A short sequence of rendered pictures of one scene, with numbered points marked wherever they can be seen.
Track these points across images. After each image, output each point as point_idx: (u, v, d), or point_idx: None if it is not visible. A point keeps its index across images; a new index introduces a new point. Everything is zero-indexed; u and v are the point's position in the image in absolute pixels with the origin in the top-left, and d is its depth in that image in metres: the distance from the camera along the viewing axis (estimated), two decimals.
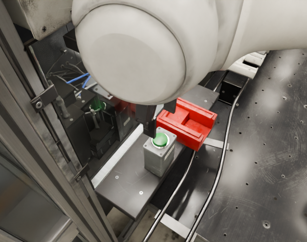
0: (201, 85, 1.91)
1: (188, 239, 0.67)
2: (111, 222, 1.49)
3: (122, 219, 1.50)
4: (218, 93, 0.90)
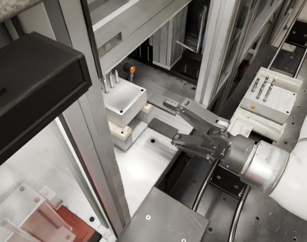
0: None
1: None
2: None
3: None
4: (208, 222, 0.50)
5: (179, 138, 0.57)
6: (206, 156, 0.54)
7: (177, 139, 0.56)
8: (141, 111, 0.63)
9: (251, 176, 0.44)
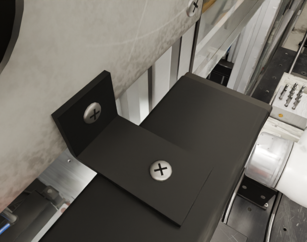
0: None
1: None
2: None
3: None
4: (246, 239, 0.48)
5: None
6: None
7: None
8: None
9: (254, 168, 0.42)
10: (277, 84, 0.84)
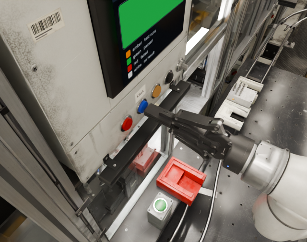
0: None
1: None
2: None
3: None
4: None
5: (177, 126, 0.54)
6: (204, 152, 0.54)
7: (175, 127, 0.53)
8: None
9: (252, 175, 0.44)
10: None
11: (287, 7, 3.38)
